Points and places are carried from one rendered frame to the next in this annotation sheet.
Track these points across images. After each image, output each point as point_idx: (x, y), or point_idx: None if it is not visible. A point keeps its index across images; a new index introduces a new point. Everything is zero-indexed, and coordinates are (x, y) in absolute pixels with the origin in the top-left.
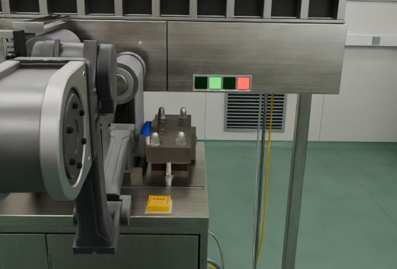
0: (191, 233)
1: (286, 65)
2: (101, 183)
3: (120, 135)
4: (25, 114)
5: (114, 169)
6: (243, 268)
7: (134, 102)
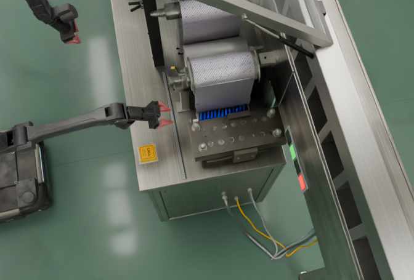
0: None
1: (323, 226)
2: None
3: (96, 115)
4: None
5: (52, 128)
6: (315, 236)
7: (268, 83)
